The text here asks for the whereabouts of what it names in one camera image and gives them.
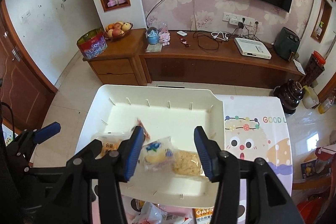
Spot pale purple bread packet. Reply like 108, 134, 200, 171
138, 136, 175, 171

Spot orange white oats bar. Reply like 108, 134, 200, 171
193, 207, 214, 224

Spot dark green air fryer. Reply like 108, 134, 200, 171
273, 27, 300, 61

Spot long wooden tv cabinet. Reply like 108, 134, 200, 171
88, 29, 303, 89

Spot red lidded brown container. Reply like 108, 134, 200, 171
300, 51, 326, 86

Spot white set-top box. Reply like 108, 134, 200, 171
234, 38, 272, 60

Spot blue snow globe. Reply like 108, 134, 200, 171
146, 27, 159, 45

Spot fruit bowl with apples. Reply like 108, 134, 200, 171
104, 21, 133, 40

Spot clear tray yellow biscuits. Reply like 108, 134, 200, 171
91, 132, 131, 159

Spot red round biscuit tin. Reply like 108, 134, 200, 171
76, 28, 108, 60

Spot cartoon monster tablecloth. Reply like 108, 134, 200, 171
92, 93, 293, 224

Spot white wall power strip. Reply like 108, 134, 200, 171
223, 12, 256, 27

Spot clear bag pale chips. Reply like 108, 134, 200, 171
173, 150, 205, 176

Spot red white sausage packet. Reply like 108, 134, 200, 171
131, 202, 193, 224

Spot brown wooden door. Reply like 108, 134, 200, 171
1, 0, 58, 130

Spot dark ceramic jar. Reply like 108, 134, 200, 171
273, 79, 303, 115

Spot white plastic storage bin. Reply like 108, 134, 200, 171
76, 85, 225, 208

